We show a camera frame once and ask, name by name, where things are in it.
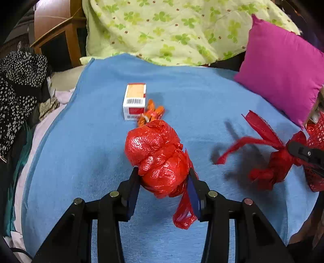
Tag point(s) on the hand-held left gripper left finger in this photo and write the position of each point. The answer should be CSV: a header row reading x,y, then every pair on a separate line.
x,y
133,199

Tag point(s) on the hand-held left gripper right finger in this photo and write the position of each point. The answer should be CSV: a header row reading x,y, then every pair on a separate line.
x,y
193,197

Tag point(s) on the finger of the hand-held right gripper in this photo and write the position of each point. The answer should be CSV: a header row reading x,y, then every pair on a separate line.
x,y
306,153

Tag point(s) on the red mesh plastic basket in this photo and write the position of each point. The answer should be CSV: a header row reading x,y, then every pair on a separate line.
x,y
317,131

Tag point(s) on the red mesh netting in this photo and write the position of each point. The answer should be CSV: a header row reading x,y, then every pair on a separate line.
x,y
278,161

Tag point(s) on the red plastic bag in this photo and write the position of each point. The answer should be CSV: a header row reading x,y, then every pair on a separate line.
x,y
157,156

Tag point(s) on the blue blanket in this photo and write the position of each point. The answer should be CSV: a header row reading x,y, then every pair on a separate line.
x,y
88,141

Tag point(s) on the magenta pillow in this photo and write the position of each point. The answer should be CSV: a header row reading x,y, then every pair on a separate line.
x,y
281,70

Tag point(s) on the orange snack wrapper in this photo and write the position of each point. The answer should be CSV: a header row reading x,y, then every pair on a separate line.
x,y
151,115

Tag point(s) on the red white carton box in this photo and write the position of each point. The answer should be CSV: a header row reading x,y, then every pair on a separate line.
x,y
134,101

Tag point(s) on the pale pink bedsheet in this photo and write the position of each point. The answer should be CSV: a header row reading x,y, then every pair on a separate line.
x,y
38,131

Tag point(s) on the teal cloth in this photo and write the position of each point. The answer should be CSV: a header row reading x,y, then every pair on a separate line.
x,y
17,172

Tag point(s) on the crumpled beige patterned cloth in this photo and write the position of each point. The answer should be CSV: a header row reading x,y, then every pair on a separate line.
x,y
49,107

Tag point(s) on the black white dotted cloth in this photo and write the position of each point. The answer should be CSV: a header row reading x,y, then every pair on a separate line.
x,y
17,88

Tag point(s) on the green floral quilt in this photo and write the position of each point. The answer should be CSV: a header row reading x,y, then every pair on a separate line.
x,y
177,30

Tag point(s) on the brown wooden cabinet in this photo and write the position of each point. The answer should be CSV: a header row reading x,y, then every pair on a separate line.
x,y
55,27

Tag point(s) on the dark wicker crate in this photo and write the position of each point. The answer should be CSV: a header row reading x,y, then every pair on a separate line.
x,y
20,38

